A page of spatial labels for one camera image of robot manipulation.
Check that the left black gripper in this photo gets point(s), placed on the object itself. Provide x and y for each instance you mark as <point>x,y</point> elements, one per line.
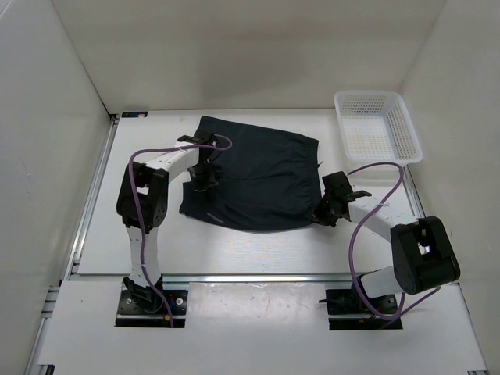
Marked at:
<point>210,183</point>

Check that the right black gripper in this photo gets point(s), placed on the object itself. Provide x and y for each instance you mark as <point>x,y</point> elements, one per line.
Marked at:
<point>320,218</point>

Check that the dark navy sport shorts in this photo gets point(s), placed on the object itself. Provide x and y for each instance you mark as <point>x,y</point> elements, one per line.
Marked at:
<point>270,180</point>

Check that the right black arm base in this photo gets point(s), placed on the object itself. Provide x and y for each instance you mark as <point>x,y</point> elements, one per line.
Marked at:
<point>347,312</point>

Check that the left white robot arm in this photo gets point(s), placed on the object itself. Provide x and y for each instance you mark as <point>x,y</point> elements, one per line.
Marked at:
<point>143,200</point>

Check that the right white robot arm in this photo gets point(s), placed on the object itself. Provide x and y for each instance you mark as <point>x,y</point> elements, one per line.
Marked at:
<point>422,254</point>

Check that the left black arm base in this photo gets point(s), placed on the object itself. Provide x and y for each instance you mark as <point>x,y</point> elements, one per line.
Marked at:
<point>131,312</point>

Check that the small dark label sticker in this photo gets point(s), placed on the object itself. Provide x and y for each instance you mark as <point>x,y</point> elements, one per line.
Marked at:
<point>134,114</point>

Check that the white perforated plastic basket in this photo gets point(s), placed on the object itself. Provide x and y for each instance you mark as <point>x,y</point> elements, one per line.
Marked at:
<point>375,126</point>

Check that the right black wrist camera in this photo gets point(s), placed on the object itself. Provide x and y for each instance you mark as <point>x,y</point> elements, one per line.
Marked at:
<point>336,185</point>

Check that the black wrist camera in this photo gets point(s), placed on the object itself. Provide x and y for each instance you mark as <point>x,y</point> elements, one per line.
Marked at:
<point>336,185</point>
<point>201,137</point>

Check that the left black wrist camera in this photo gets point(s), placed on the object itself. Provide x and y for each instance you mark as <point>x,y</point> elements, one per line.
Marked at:
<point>201,137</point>

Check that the front aluminium rail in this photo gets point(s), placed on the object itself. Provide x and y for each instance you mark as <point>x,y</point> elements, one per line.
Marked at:
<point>324,278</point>

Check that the left aluminium frame rail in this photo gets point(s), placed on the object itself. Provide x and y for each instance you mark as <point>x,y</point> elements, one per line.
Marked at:
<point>74,251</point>

